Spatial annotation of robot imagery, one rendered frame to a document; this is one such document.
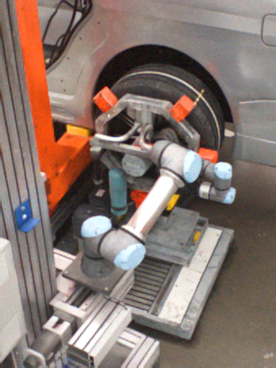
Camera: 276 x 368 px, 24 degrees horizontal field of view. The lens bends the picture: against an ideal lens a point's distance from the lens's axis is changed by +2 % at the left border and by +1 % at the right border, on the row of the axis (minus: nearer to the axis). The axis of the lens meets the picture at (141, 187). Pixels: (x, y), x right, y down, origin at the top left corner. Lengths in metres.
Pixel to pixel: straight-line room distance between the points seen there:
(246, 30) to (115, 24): 0.65
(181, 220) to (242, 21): 1.29
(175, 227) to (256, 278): 0.54
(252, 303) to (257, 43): 1.43
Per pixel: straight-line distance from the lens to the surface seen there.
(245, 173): 4.50
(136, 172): 3.11
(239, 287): 3.68
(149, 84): 3.11
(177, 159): 2.46
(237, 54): 3.04
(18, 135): 2.12
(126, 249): 2.37
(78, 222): 3.51
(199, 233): 3.71
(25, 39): 2.86
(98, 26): 3.28
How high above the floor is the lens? 2.66
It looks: 38 degrees down
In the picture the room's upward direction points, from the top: 1 degrees counter-clockwise
